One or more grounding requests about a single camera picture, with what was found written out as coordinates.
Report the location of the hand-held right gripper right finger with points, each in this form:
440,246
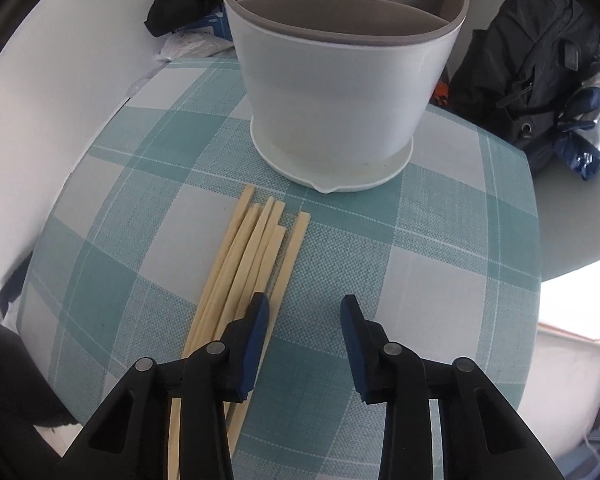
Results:
357,350

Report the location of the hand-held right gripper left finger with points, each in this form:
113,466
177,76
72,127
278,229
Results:
252,345

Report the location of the bundle of bamboo chopsticks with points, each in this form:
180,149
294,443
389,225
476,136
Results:
252,250

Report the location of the white utensil holder grey rim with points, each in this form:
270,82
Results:
330,90

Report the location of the teal plaid tablecloth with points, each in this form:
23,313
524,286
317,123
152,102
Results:
430,260

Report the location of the white plastic parcel bag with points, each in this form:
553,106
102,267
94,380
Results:
190,45

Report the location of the black jacket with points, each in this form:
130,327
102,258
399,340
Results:
180,0

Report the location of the blue cardboard box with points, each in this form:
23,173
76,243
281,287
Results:
212,25

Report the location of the dark cloth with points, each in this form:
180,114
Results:
10,400

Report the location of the black backpack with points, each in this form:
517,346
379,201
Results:
525,50

